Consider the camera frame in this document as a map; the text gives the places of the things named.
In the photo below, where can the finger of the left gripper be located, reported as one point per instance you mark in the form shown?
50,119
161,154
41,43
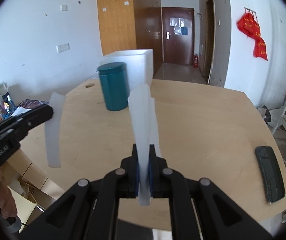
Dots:
42,109
24,120

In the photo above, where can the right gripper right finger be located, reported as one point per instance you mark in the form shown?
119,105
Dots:
199,209

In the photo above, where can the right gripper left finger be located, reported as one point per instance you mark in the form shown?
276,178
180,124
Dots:
89,209

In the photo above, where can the white tissue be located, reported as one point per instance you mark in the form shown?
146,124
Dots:
145,130

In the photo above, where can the person's left hand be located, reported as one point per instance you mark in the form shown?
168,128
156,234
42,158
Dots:
7,202

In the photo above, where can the black smartphone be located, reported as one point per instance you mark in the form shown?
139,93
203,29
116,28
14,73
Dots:
271,174

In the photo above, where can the teal cylindrical canister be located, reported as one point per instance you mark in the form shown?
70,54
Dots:
114,85

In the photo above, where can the white foam box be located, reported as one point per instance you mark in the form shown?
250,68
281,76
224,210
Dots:
139,64

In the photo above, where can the wooden wardrobe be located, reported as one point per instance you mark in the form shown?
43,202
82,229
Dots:
131,24

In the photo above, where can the red fire extinguisher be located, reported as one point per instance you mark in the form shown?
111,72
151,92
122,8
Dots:
195,61

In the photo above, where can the dark brown entrance door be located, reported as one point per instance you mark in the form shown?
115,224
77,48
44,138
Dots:
178,35

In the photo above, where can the red hanging bags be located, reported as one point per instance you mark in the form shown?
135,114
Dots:
249,26

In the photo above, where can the double wall switch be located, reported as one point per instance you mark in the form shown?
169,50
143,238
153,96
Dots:
63,47

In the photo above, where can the side door frame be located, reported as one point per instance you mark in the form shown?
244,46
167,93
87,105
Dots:
210,38

